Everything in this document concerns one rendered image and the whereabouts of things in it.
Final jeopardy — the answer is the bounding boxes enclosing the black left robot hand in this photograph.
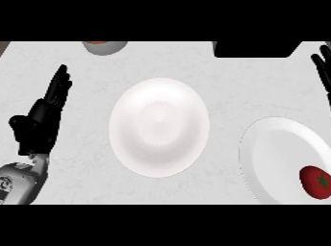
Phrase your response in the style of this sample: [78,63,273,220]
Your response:
[9,63,74,157]

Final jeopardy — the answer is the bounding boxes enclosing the white oval plate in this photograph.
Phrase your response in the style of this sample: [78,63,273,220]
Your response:
[108,77,211,179]

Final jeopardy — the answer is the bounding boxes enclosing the white round plate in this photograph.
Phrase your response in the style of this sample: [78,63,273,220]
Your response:
[239,116,331,206]

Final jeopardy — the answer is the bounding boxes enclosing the red tomato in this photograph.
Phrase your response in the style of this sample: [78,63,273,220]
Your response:
[298,164,331,201]

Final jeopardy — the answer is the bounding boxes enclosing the black appliance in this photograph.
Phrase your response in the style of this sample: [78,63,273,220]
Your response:
[211,41,304,59]

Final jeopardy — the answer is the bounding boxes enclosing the grey bowl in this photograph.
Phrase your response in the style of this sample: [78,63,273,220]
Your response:
[81,41,129,57]

